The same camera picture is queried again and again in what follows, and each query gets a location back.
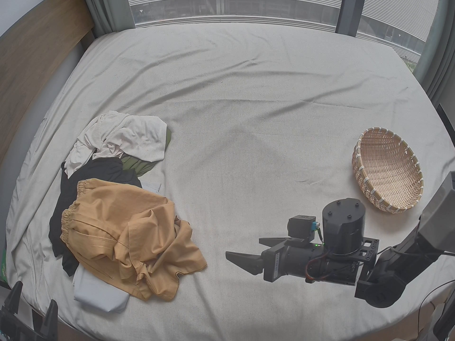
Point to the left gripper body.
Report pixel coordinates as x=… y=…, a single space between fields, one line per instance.
x=10 y=327

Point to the green printed packet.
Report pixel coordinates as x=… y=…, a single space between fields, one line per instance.
x=3 y=265

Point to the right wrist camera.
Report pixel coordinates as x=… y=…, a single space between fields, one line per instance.
x=300 y=227

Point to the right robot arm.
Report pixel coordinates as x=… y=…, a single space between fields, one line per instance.
x=387 y=272

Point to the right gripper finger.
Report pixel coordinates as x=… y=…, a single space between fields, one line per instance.
x=272 y=242
x=250 y=263

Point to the grey-green curtain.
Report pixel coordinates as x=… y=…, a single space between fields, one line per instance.
x=106 y=5
x=439 y=48

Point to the white garment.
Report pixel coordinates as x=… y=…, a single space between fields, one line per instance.
x=138 y=137

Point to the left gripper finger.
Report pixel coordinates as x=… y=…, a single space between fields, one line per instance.
x=50 y=327
x=14 y=302

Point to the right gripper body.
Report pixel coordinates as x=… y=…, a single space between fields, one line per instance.
x=284 y=261

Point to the green garment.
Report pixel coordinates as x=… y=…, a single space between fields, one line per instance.
x=140 y=165

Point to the tan shorts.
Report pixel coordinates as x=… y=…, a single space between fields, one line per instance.
x=117 y=226

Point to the pale grey garment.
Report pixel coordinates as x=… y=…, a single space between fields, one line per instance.
x=99 y=293

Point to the round woven basket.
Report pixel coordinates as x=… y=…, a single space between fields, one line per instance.
x=387 y=169

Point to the black garment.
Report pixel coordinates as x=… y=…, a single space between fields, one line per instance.
x=99 y=171

